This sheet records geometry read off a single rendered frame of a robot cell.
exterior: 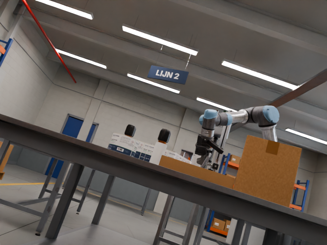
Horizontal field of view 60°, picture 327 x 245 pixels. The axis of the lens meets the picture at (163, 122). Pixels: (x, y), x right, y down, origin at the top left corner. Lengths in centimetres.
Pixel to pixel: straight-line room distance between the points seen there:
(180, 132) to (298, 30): 601
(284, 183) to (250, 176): 14
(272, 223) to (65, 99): 974
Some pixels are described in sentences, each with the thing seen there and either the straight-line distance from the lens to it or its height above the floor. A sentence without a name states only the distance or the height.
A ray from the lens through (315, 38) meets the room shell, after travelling 502.
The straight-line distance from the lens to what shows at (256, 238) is 779.
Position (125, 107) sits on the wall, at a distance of 1007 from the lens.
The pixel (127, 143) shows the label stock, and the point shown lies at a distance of 197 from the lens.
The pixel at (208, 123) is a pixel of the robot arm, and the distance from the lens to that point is 163.
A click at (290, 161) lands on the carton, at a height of 105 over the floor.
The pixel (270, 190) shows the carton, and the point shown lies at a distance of 135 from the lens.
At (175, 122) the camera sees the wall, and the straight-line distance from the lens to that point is 1002.
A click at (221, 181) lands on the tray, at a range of 99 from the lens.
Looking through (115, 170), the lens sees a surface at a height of 77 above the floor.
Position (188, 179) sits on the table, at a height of 82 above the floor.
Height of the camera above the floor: 76
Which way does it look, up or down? 13 degrees up
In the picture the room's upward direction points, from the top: 19 degrees clockwise
